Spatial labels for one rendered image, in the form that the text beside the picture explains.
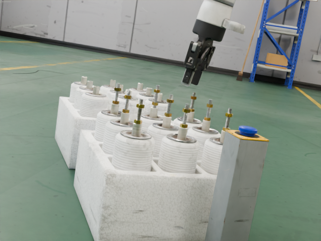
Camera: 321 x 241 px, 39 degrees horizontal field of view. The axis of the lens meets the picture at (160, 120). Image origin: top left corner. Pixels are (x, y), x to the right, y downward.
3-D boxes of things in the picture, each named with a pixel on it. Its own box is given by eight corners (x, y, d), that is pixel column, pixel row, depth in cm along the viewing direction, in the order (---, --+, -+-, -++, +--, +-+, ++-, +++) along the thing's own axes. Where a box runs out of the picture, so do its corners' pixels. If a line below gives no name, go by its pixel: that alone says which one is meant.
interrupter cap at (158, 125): (175, 133, 117) (175, 131, 117) (148, 127, 120) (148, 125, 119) (182, 129, 125) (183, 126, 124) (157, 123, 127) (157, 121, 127)
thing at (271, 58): (284, 68, 700) (287, 55, 696) (286, 69, 675) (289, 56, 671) (264, 65, 704) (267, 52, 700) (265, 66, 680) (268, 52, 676)
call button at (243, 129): (250, 135, 99) (251, 125, 99) (259, 139, 96) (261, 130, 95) (234, 133, 98) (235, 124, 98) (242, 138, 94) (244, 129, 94)
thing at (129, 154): (116, 195, 117) (126, 128, 113) (150, 205, 114) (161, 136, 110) (98, 207, 108) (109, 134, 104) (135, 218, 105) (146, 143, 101)
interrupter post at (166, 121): (168, 129, 121) (170, 117, 120) (160, 127, 121) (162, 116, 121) (171, 128, 123) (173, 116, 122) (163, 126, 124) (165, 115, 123)
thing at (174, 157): (173, 218, 108) (185, 146, 105) (143, 204, 114) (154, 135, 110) (195, 210, 115) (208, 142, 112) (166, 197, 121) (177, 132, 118)
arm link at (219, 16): (236, 32, 100) (246, 5, 99) (191, 16, 103) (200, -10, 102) (244, 35, 108) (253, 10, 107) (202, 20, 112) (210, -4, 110)
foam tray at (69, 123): (142, 144, 202) (148, 104, 199) (174, 173, 166) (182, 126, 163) (54, 138, 188) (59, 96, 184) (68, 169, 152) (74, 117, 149)
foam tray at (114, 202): (189, 189, 151) (198, 138, 148) (245, 246, 116) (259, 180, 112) (73, 185, 138) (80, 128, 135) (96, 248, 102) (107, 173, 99)
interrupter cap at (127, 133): (127, 130, 112) (128, 128, 112) (155, 137, 110) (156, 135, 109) (114, 135, 105) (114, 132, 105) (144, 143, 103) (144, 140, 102)
